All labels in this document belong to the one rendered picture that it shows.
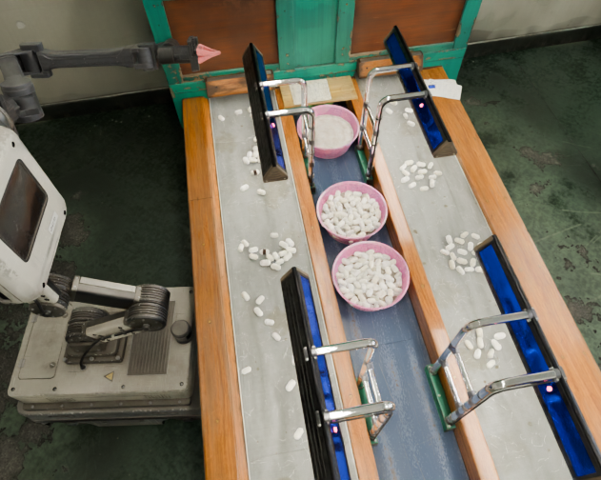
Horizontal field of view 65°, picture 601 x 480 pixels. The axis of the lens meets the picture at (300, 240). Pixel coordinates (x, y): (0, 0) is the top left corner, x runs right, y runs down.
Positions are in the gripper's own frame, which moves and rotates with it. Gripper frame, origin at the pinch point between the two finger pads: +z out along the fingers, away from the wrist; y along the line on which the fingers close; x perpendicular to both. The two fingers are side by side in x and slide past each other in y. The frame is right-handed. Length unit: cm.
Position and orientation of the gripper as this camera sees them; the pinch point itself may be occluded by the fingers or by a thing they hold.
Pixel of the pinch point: (217, 52)
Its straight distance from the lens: 173.1
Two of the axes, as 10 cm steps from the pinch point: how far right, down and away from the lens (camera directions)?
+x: 0.4, 6.2, -7.8
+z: 10.0, -0.5, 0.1
